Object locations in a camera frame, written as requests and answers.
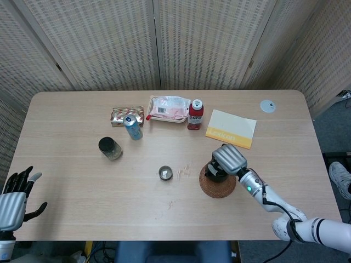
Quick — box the silver and black left robot hand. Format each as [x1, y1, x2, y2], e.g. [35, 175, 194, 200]
[0, 165, 48, 230]

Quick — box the silver and black right robot hand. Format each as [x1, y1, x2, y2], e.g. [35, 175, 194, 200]
[210, 144, 248, 178]

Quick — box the black teapot with loop handle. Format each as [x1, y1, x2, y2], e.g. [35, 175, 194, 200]
[206, 160, 229, 184]

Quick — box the small dark green teacup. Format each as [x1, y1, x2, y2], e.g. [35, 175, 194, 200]
[158, 165, 174, 182]

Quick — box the yellow and white Lexicon booklet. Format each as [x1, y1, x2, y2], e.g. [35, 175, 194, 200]
[205, 109, 258, 150]

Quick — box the round woven rattan coaster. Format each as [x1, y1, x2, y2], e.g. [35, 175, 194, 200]
[199, 163, 237, 199]

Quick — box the red NFC juice bottle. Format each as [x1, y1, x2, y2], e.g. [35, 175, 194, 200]
[187, 99, 205, 131]

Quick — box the beige food tray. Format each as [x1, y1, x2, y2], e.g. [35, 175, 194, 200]
[148, 95, 190, 123]

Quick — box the tall blue drink can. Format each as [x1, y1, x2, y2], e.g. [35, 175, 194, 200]
[122, 114, 143, 141]

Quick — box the blue chair seat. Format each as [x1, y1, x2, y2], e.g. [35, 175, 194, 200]
[114, 241, 234, 263]

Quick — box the white sneaker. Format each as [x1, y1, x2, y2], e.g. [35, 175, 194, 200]
[328, 161, 351, 201]

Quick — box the glass jar with black lid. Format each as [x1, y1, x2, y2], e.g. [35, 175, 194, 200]
[98, 136, 123, 162]

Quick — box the gold and red foil package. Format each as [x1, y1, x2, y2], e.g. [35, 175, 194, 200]
[110, 106, 145, 128]

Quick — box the woven folding screen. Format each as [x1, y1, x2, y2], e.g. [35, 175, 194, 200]
[0, 0, 351, 176]

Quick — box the grey round cable grommet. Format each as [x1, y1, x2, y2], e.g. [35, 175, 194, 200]
[259, 99, 276, 113]

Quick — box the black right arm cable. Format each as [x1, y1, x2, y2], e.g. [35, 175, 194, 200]
[260, 184, 305, 263]

